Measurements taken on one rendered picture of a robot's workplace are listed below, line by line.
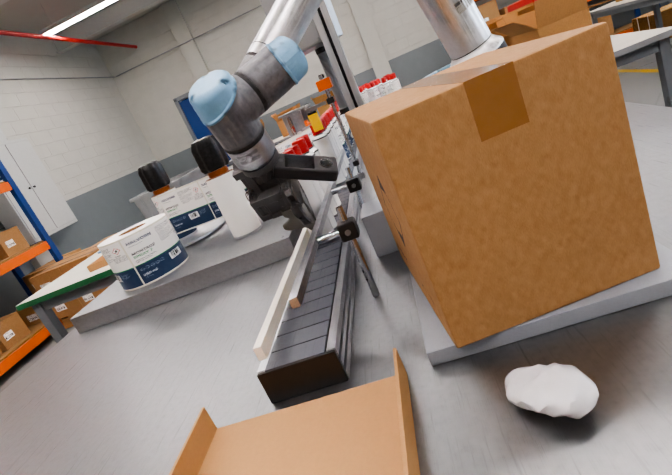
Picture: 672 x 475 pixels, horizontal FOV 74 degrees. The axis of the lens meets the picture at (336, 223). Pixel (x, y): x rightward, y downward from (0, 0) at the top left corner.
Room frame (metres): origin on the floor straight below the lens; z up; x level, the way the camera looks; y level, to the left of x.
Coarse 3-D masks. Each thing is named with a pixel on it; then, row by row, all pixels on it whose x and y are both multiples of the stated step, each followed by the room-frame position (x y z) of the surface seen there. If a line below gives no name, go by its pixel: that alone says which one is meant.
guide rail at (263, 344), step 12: (300, 240) 0.86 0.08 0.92; (300, 252) 0.81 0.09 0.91; (288, 264) 0.75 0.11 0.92; (288, 276) 0.70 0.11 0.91; (288, 288) 0.67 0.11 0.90; (276, 300) 0.62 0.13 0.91; (276, 312) 0.59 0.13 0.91; (264, 324) 0.56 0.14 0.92; (276, 324) 0.57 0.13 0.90; (264, 336) 0.52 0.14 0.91; (264, 348) 0.51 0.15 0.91
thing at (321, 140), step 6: (312, 132) 1.41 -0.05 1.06; (318, 132) 1.40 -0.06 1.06; (318, 138) 1.39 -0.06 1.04; (324, 138) 1.39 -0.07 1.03; (318, 144) 1.39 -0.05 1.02; (324, 144) 1.39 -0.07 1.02; (330, 144) 1.40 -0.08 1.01; (324, 150) 1.39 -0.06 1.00; (330, 150) 1.40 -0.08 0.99; (330, 156) 1.39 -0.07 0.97; (336, 156) 1.41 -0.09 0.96; (342, 174) 1.40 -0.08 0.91; (342, 180) 1.39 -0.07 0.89
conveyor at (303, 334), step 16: (352, 160) 1.73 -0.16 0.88; (336, 240) 0.88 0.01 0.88; (320, 256) 0.82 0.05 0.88; (336, 256) 0.79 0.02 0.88; (320, 272) 0.74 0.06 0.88; (336, 272) 0.71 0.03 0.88; (320, 288) 0.68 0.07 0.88; (288, 304) 0.67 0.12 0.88; (304, 304) 0.64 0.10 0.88; (320, 304) 0.62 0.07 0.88; (288, 320) 0.61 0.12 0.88; (304, 320) 0.59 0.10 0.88; (320, 320) 0.57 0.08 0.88; (288, 336) 0.56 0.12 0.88; (304, 336) 0.54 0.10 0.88; (320, 336) 0.53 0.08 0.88; (272, 352) 0.54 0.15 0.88; (288, 352) 0.52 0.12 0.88; (304, 352) 0.51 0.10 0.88; (320, 352) 0.49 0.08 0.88; (272, 368) 0.50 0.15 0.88
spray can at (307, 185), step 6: (288, 150) 0.91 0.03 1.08; (300, 180) 0.89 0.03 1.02; (306, 180) 0.89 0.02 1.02; (306, 186) 0.89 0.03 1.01; (312, 186) 0.90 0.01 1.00; (306, 192) 0.89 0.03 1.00; (312, 192) 0.89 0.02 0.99; (312, 198) 0.89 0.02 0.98; (318, 198) 0.90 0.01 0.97; (312, 204) 0.89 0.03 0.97; (318, 204) 0.90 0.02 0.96; (318, 210) 0.89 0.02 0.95; (330, 222) 0.91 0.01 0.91; (324, 228) 0.89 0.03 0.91; (330, 228) 0.90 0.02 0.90; (330, 240) 0.89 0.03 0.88
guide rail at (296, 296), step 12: (336, 180) 1.11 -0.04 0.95; (324, 204) 0.87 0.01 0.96; (324, 216) 0.81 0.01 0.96; (312, 240) 0.67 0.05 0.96; (312, 252) 0.63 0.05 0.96; (300, 264) 0.59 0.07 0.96; (312, 264) 0.60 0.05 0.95; (300, 276) 0.54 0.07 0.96; (300, 288) 0.51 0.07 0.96; (288, 300) 0.49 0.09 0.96; (300, 300) 0.49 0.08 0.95
